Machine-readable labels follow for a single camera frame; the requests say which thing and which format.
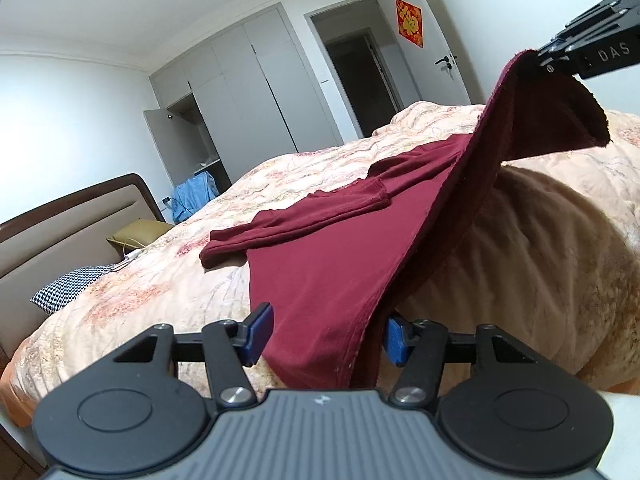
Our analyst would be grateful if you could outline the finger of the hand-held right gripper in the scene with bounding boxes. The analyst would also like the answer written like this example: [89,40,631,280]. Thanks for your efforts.
[550,0,640,47]
[537,30,640,81]

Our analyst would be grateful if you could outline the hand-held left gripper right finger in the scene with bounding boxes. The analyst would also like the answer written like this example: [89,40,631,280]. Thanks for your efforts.
[384,312,543,408]

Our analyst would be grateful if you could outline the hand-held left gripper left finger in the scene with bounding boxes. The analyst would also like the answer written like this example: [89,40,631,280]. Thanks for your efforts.
[112,302,275,408]

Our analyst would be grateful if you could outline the dark red sweater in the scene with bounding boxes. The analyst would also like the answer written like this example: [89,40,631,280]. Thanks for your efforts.
[199,50,610,390]

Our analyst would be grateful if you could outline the blue garment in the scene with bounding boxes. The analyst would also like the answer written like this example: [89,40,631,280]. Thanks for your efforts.
[171,170,220,224]

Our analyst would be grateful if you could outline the white door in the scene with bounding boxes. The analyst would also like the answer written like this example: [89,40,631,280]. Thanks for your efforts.
[378,0,488,111]

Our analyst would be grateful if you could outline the olive green pillow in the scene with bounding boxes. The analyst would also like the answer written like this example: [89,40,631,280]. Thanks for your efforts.
[106,218,175,252]

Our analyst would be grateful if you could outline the floral beige quilt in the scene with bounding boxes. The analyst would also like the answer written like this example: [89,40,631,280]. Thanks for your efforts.
[0,101,640,411]

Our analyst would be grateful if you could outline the houndstooth pillow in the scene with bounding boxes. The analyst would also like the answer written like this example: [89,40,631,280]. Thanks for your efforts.
[30,262,123,317]

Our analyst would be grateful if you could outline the red diamond door decoration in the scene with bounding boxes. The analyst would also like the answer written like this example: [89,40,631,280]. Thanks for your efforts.
[395,0,425,49]

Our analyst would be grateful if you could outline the brown bed headboard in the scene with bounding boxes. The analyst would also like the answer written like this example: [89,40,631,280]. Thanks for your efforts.
[0,173,168,361]

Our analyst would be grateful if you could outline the orange bedsheet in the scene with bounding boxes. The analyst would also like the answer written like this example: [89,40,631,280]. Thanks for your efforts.
[0,340,51,428]

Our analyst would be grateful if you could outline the grey built-in wardrobe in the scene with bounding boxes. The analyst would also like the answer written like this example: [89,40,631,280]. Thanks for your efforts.
[142,2,346,188]

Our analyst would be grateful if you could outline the white charger with cable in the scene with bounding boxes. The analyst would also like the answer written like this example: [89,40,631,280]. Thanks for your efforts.
[112,249,143,273]

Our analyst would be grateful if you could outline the black door handle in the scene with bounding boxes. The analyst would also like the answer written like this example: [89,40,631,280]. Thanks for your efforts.
[434,52,458,81]

